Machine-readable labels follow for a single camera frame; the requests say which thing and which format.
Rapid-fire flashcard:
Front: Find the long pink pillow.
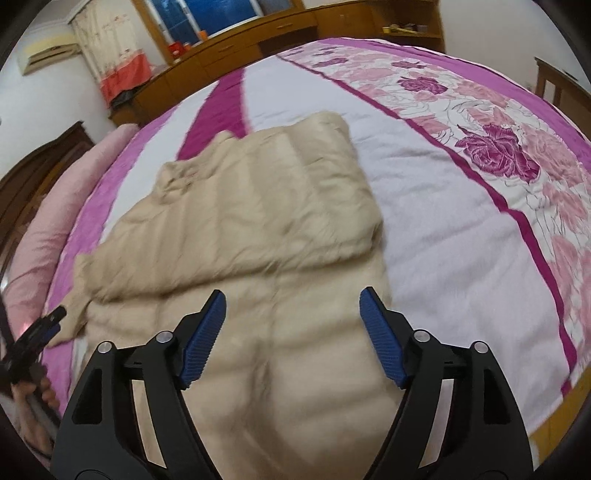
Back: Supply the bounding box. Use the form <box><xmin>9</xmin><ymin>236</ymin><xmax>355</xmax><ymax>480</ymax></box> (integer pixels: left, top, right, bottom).
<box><xmin>9</xmin><ymin>124</ymin><xmax>139</xmax><ymax>342</ymax></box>

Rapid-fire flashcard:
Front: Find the wooden wall cabinet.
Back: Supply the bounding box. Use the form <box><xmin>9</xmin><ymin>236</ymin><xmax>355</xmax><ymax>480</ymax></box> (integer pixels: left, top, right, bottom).
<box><xmin>108</xmin><ymin>0</ymin><xmax>446</xmax><ymax>125</ymax></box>

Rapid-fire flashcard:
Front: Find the purple floral bed blanket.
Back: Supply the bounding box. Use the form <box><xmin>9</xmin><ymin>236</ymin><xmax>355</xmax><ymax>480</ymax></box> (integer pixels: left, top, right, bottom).
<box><xmin>44</xmin><ymin>37</ymin><xmax>591</xmax><ymax>435</ymax></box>

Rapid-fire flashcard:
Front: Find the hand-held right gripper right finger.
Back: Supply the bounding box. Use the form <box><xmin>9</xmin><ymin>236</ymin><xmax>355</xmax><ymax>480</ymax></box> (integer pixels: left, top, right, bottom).
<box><xmin>359</xmin><ymin>286</ymin><xmax>532</xmax><ymax>480</ymax></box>

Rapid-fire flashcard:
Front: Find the dark wooden headboard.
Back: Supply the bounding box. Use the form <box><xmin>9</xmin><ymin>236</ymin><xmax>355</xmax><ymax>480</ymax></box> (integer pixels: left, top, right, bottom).
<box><xmin>0</xmin><ymin>121</ymin><xmax>98</xmax><ymax>278</ymax></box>

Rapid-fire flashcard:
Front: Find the beige puffer jacket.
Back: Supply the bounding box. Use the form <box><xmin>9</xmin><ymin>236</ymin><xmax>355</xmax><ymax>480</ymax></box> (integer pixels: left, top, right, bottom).
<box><xmin>60</xmin><ymin>111</ymin><xmax>402</xmax><ymax>480</ymax></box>

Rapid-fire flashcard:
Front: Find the wall air conditioner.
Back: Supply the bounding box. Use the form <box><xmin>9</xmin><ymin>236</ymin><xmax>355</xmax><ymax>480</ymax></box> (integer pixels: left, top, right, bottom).
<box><xmin>16</xmin><ymin>37</ymin><xmax>81</xmax><ymax>75</ymax></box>

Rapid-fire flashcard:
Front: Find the orange cloth on cabinet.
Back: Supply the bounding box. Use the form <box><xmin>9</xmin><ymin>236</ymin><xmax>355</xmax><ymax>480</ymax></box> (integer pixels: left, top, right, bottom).
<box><xmin>67</xmin><ymin>0</ymin><xmax>153</xmax><ymax>104</ymax></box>

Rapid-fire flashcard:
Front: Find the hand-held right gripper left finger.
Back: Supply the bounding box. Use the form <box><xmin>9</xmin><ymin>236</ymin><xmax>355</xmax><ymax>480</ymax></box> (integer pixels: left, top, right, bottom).
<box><xmin>54</xmin><ymin>290</ymin><xmax>228</xmax><ymax>480</ymax></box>

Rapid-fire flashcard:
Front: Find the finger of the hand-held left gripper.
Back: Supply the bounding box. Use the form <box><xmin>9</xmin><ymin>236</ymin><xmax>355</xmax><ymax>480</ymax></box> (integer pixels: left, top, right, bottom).
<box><xmin>25</xmin><ymin>306</ymin><xmax>68</xmax><ymax>344</ymax></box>

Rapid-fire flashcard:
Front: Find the window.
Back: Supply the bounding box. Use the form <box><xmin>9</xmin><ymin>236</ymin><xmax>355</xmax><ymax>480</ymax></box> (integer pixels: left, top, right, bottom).
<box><xmin>145</xmin><ymin>0</ymin><xmax>278</xmax><ymax>40</ymax></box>

